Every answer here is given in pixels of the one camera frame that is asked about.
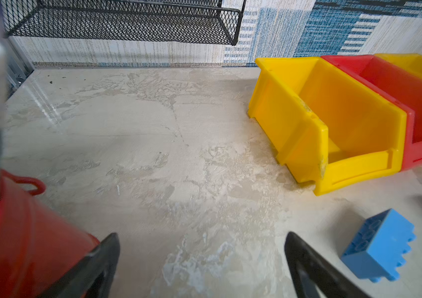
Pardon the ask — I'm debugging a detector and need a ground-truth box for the black wire mesh shelf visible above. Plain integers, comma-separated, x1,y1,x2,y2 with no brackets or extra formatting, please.
0,0,246,46

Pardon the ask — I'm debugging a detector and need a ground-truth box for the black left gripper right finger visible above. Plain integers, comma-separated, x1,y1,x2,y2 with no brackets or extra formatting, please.
284,232,369,298

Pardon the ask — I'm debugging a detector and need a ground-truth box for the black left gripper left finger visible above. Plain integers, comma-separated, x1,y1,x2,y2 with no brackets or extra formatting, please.
38,233,120,298

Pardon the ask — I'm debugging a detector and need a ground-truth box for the yellow plastic bin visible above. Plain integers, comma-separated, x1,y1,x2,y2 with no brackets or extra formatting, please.
374,53,422,92
248,57,407,196

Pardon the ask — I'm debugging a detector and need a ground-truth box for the red plastic bin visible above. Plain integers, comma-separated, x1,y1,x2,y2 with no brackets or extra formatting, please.
324,55,422,171

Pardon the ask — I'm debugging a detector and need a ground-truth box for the left yellow plastic bin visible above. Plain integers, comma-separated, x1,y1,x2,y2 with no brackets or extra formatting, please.
248,57,407,196

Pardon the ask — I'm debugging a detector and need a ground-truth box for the blue lego brick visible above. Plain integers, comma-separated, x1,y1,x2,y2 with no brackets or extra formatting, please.
341,209,417,283

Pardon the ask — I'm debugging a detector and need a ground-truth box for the red metal pencil cup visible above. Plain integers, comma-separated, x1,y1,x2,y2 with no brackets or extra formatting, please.
0,171,99,298

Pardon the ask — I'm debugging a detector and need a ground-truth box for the right yellow plastic bin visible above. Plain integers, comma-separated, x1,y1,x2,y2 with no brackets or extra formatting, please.
374,53,422,92

